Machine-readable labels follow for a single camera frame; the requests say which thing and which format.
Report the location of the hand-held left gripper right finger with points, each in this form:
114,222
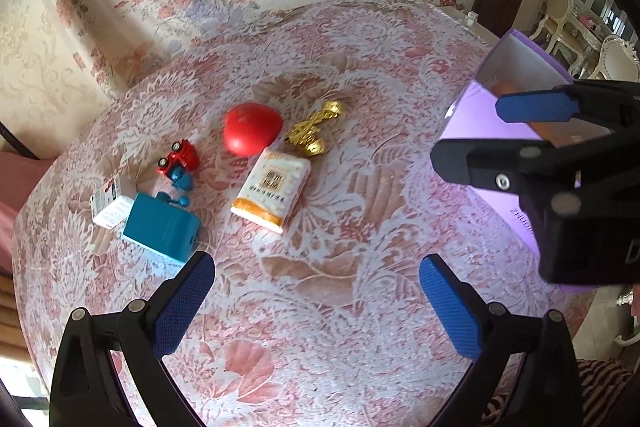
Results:
450,302

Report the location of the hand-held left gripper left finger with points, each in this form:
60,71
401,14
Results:
182,302

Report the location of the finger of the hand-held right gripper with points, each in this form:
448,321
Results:
535,107
480,164

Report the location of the orange toy carrot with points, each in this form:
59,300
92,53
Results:
504,88

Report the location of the purple cardboard box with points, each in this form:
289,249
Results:
470,117

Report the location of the teal box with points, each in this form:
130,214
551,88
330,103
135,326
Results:
160,229

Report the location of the white ornate chair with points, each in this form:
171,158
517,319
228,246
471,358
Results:
617,57
556,9

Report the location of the small white box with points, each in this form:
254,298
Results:
110,207

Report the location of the small blue toy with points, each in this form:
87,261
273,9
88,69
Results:
179,180

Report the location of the white orange tissue pack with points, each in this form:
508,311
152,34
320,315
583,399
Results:
272,189

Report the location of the red toy car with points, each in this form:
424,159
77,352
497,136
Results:
179,154

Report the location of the striped cloth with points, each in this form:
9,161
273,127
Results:
600,387

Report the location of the gold ornament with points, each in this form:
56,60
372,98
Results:
306,136

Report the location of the red toy tomato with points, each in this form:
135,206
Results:
250,129

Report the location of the pink cloth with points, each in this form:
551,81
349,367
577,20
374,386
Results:
15,187

